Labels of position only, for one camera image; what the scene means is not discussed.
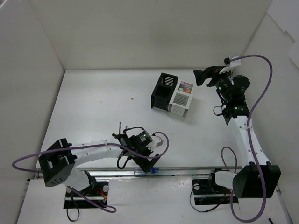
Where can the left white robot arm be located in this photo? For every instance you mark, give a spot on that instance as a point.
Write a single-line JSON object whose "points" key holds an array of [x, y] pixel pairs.
{"points": [[59, 164]]}

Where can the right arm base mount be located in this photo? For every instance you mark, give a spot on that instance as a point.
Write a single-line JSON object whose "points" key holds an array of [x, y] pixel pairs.
{"points": [[206, 196]]}

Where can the aluminium rail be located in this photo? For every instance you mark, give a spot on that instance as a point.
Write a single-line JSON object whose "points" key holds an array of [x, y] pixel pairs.
{"points": [[171, 171], [258, 177]]}

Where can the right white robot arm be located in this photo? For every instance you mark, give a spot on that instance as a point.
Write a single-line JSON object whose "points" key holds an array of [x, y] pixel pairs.
{"points": [[258, 177]]}

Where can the white slotted container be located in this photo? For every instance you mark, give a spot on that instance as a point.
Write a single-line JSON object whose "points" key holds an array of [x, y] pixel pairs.
{"points": [[180, 101]]}

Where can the black slotted container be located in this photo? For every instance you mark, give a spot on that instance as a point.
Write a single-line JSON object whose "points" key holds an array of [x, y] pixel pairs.
{"points": [[163, 91]]}

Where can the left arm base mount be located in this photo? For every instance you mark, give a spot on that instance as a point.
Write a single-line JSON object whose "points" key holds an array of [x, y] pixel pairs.
{"points": [[98, 195]]}

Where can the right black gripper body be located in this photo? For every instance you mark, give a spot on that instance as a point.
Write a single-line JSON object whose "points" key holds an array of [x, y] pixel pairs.
{"points": [[212, 76]]}

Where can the aluminium front rail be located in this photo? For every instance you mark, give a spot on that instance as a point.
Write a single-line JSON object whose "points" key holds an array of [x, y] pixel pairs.
{"points": [[171, 171]]}

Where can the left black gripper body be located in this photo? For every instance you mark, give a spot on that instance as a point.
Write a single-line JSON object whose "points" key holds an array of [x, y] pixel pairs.
{"points": [[145, 158]]}

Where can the clear bottle blue cap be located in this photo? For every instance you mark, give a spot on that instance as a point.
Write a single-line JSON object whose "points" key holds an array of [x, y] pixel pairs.
{"points": [[139, 171]]}

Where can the aluminium right rail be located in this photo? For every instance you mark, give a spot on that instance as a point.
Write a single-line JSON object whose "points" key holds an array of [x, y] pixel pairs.
{"points": [[258, 177]]}

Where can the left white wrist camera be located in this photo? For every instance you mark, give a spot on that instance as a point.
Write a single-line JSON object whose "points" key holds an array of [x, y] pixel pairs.
{"points": [[156, 142]]}

